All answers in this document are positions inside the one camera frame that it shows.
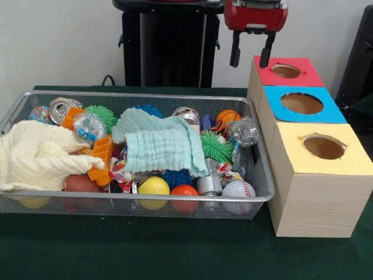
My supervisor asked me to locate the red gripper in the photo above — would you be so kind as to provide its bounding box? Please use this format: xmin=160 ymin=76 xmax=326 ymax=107
xmin=223 ymin=0 xmax=289 ymax=69

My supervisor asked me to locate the mint waffle cloth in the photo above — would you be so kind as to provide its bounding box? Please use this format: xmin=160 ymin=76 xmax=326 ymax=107
xmin=111 ymin=107 xmax=209 ymax=179

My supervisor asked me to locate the silver mesh bin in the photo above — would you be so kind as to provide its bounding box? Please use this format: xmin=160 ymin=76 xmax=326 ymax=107
xmin=0 ymin=90 xmax=276 ymax=221

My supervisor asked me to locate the wooden box with three holes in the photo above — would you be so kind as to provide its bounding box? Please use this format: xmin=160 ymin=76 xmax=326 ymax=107
xmin=247 ymin=55 xmax=373 ymax=239

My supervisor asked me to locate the orange basketball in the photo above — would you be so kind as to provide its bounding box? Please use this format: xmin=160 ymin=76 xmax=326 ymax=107
xmin=216 ymin=109 xmax=242 ymax=129

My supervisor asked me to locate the green spiky ball with eyes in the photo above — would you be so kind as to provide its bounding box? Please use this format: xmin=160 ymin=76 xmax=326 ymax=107
xmin=200 ymin=130 xmax=235 ymax=164

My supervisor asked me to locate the black side stand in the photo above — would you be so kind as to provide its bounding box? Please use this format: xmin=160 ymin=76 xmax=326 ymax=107
xmin=335 ymin=4 xmax=373 ymax=109

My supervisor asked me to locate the silver toy robot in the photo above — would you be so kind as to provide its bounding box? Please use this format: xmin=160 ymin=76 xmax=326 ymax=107
xmin=195 ymin=157 xmax=224 ymax=196

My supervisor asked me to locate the white baseball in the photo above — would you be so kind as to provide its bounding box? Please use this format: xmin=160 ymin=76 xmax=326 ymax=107
xmin=221 ymin=180 xmax=256 ymax=215

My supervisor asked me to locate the blue spiky ball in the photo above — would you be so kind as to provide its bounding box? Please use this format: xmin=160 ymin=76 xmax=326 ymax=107
xmin=161 ymin=168 xmax=196 ymax=191

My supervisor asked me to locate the orange smooth ball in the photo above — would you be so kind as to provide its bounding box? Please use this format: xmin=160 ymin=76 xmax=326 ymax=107
xmin=170 ymin=184 xmax=199 ymax=213

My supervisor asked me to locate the yellow smooth ball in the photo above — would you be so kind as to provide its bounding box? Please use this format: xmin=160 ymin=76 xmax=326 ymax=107
xmin=137 ymin=176 xmax=171 ymax=211

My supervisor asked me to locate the crushed silver can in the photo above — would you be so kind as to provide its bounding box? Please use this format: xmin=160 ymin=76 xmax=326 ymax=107
xmin=48 ymin=97 xmax=85 ymax=125

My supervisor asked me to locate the dark green tablecloth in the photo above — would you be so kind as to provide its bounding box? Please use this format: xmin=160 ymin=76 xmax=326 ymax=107
xmin=0 ymin=85 xmax=373 ymax=280

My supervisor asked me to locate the cream waffle cloth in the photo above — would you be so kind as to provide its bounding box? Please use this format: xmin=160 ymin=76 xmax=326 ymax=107
xmin=0 ymin=119 xmax=105 ymax=192

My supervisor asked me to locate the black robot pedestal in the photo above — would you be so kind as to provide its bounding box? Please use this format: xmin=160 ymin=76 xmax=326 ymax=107
xmin=112 ymin=0 xmax=235 ymax=88

